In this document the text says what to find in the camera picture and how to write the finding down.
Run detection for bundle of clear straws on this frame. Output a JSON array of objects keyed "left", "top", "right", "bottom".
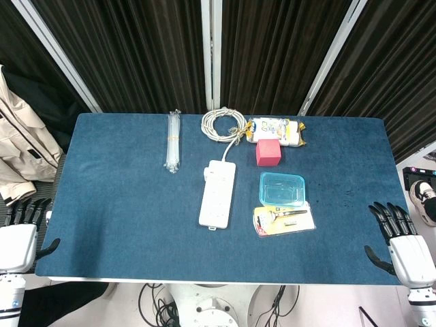
[{"left": 163, "top": 108, "right": 183, "bottom": 174}]

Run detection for packaged snack bag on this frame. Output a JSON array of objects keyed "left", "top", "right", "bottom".
[{"left": 243, "top": 116, "right": 307, "bottom": 148}]

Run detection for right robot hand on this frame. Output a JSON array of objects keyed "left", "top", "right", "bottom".
[{"left": 363, "top": 201, "right": 436, "bottom": 290}]

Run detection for razor blister pack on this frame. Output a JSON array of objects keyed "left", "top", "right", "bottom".
[{"left": 252, "top": 201, "right": 317, "bottom": 237}]

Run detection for white sneaker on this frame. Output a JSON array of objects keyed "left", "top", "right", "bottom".
[{"left": 409, "top": 181, "right": 436, "bottom": 227}]

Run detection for black floor cables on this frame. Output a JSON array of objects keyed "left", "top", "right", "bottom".
[{"left": 137, "top": 283, "right": 178, "bottom": 327}]

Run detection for beige jacket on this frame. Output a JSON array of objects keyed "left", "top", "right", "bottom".
[{"left": 0, "top": 64, "right": 64, "bottom": 206}]

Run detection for red cube block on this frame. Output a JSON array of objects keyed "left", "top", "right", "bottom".
[{"left": 255, "top": 138, "right": 283, "bottom": 167}]

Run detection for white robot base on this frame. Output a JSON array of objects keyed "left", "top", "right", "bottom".
[{"left": 167, "top": 283, "right": 262, "bottom": 327}]

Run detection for white power strip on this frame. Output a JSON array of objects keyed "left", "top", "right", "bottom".
[{"left": 198, "top": 159, "right": 237, "bottom": 232}]

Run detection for blue table mat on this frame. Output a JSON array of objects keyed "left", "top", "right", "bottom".
[{"left": 34, "top": 112, "right": 411, "bottom": 286}]

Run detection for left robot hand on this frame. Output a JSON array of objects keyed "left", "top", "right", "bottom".
[{"left": 0, "top": 197, "right": 61, "bottom": 274}]

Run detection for coiled white power cable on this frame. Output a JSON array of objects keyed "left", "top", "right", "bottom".
[{"left": 200, "top": 108, "right": 247, "bottom": 161}]

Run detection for clear blue plastic container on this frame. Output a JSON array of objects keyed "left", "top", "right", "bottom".
[{"left": 259, "top": 172, "right": 306, "bottom": 208}]

